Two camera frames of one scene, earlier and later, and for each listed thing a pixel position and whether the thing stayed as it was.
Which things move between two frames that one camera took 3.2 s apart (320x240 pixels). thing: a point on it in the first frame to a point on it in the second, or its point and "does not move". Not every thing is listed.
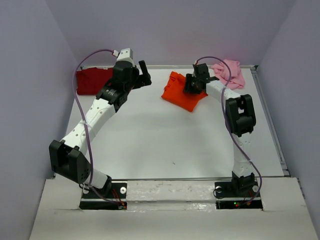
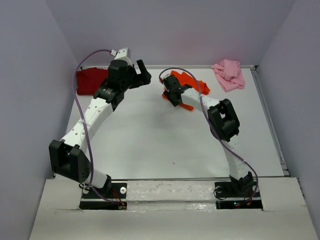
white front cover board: x=172 y=210 does not move
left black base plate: x=96 y=198 does not move
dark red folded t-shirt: x=91 y=81 does not move
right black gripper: x=189 y=77 to x=167 y=93
